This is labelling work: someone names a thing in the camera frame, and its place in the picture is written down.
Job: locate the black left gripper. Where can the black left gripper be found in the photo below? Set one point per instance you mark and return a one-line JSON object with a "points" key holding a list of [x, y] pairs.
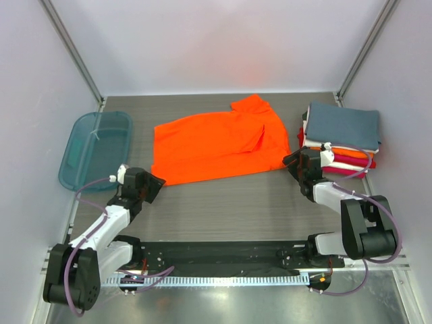
{"points": [[150, 185]]}

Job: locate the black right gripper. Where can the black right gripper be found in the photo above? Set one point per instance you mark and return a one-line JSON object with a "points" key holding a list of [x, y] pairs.
{"points": [[298, 163]]}

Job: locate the orange t-shirt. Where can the orange t-shirt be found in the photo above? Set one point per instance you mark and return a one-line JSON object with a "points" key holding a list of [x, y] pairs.
{"points": [[351, 153], [248, 139]]}

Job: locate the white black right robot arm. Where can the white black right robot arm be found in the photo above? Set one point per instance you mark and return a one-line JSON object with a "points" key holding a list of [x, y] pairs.
{"points": [[368, 228]]}

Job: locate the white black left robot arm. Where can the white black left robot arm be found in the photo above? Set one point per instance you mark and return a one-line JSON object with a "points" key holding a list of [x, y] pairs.
{"points": [[77, 269]]}

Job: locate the folded magenta t-shirt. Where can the folded magenta t-shirt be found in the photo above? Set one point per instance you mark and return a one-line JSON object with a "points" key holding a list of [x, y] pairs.
{"points": [[351, 160]]}

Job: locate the folded orange t-shirt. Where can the folded orange t-shirt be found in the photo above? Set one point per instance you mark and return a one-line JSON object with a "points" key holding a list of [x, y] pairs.
{"points": [[351, 153]]}

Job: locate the teal plastic bin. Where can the teal plastic bin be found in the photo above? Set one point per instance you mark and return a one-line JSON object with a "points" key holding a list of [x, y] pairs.
{"points": [[98, 144]]}

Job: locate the folded blue-grey t-shirt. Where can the folded blue-grey t-shirt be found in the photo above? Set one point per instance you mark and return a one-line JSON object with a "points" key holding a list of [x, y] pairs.
{"points": [[329, 122]]}

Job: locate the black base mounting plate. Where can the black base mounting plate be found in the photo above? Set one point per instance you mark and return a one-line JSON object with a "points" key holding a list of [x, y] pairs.
{"points": [[230, 259]]}

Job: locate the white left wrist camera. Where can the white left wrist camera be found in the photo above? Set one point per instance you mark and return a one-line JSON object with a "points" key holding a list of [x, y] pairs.
{"points": [[120, 175]]}

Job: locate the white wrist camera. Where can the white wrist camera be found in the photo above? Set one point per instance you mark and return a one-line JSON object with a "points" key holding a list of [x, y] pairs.
{"points": [[326, 155], [120, 175]]}

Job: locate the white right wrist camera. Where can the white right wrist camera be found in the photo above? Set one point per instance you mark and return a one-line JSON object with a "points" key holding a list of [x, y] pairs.
{"points": [[326, 155]]}

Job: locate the slotted grey cable duct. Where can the slotted grey cable duct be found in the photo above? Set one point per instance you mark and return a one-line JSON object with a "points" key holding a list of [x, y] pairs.
{"points": [[122, 281]]}

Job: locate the left aluminium frame post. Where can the left aluminium frame post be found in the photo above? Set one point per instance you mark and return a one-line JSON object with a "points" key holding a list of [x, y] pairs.
{"points": [[71, 48]]}

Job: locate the aluminium frame post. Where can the aluminium frame post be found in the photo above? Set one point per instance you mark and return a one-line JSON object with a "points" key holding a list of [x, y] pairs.
{"points": [[372, 37], [71, 48]]}

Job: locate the right aluminium frame post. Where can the right aluminium frame post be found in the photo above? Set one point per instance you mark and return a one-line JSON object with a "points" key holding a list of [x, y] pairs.
{"points": [[372, 37]]}

